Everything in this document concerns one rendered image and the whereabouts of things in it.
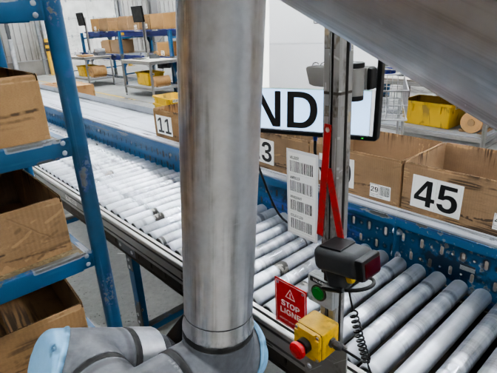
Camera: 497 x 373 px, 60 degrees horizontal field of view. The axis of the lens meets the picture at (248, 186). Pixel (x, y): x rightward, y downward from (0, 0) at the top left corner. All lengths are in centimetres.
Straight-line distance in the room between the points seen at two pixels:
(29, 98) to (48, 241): 24
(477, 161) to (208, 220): 135
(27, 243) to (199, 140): 44
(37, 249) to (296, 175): 51
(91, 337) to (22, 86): 37
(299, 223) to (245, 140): 55
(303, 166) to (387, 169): 65
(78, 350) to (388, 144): 148
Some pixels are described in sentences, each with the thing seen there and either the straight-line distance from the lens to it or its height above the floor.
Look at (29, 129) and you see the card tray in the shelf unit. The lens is 74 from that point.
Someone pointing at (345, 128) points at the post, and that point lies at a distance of 84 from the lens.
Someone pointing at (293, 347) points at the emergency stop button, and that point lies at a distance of 97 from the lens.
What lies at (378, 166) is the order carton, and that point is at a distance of 152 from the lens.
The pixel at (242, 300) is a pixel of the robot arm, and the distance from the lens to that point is 51.
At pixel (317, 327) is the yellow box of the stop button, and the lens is 99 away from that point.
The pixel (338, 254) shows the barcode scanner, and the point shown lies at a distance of 83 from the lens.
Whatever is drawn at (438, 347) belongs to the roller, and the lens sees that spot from 119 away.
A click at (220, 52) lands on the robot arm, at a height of 147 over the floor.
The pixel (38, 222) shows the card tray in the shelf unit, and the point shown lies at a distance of 79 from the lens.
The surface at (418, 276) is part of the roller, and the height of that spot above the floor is 74.
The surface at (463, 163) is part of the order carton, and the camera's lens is 171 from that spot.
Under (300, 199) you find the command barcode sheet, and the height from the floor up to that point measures 114.
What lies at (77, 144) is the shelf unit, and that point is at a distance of 73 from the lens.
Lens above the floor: 150
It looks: 21 degrees down
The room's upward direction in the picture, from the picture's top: 3 degrees counter-clockwise
